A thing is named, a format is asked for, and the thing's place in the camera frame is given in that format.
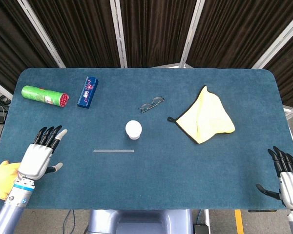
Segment translucent plastic straw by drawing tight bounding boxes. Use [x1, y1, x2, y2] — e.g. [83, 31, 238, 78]
[92, 149, 135, 154]

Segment green chip can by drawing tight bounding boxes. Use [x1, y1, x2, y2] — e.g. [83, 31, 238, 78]
[21, 85, 70, 109]

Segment grey robot torso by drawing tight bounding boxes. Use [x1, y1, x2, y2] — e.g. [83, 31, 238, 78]
[87, 209, 193, 234]

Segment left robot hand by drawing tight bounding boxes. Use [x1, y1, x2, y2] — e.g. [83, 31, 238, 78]
[18, 125, 68, 181]

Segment yellow cloth with black trim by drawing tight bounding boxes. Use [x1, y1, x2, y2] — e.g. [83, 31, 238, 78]
[167, 85, 236, 145]

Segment black box on floor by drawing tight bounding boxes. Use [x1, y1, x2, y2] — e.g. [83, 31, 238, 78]
[194, 224, 210, 234]

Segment black cable bundle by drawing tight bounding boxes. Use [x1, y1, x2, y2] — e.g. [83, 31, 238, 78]
[0, 94, 12, 125]

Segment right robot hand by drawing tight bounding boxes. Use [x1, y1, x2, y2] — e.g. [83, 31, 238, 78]
[255, 146, 293, 210]

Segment white paper cup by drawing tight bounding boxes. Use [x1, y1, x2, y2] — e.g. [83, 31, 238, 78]
[125, 119, 143, 140]

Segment blue rectangular box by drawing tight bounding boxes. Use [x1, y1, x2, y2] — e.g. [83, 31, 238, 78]
[77, 76, 99, 110]

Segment black-framed eyeglasses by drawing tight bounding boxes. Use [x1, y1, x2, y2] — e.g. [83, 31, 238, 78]
[138, 96, 166, 114]

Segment blue table cover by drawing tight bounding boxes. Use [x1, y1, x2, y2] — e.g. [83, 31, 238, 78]
[0, 67, 293, 211]

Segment black floor cable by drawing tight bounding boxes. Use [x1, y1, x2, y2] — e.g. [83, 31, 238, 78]
[62, 209, 76, 234]

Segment yellow plush toy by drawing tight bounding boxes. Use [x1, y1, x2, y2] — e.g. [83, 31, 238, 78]
[0, 160, 21, 200]

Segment dark brown curtain panel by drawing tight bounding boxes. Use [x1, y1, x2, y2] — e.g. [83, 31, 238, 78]
[263, 26, 293, 108]
[187, 0, 293, 69]
[26, 0, 120, 68]
[119, 0, 197, 68]
[0, 0, 59, 85]

